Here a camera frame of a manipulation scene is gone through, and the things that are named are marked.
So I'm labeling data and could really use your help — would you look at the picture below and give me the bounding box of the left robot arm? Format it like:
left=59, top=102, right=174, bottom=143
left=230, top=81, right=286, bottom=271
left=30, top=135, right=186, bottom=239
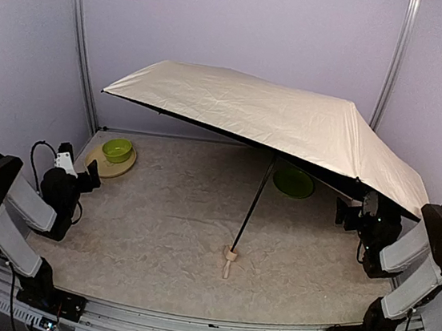
left=0, top=152, right=101, bottom=322

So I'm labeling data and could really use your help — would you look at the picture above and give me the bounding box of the left aluminium frame post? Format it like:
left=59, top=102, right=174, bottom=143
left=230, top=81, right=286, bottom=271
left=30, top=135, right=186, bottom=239
left=72, top=0, right=99, bottom=135

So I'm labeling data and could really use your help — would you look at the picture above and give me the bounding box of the right aluminium frame post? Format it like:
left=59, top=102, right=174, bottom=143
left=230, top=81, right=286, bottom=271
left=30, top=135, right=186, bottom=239
left=369, top=0, right=421, bottom=133

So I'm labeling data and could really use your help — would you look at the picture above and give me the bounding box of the aluminium frame post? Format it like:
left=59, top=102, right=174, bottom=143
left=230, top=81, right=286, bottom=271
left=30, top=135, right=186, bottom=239
left=72, top=0, right=99, bottom=135
left=369, top=0, right=421, bottom=133

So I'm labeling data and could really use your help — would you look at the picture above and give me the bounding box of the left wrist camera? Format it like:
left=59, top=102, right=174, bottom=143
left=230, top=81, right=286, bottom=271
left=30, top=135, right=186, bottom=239
left=54, top=142, right=77, bottom=177

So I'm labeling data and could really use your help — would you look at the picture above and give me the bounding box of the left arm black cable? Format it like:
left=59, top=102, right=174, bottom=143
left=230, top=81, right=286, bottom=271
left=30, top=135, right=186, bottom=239
left=25, top=139, right=62, bottom=196

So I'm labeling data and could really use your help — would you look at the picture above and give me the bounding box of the beige round plate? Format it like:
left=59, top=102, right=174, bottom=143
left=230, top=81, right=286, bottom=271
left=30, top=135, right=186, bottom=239
left=83, top=144, right=137, bottom=179

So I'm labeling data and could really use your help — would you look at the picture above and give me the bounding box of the lime green bowl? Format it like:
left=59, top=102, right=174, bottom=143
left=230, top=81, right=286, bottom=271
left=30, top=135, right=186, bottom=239
left=102, top=138, right=133, bottom=164

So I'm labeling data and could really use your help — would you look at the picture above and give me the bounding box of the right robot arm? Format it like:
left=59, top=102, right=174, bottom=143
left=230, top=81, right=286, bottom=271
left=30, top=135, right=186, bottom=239
left=328, top=196, right=442, bottom=331

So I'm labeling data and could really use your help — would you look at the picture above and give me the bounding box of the beige folding umbrella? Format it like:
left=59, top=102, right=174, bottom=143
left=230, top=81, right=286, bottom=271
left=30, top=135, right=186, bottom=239
left=80, top=52, right=442, bottom=302

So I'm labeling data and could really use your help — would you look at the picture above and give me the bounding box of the green flat plate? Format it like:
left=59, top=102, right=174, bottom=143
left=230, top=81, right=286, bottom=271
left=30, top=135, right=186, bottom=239
left=272, top=168, right=315, bottom=199

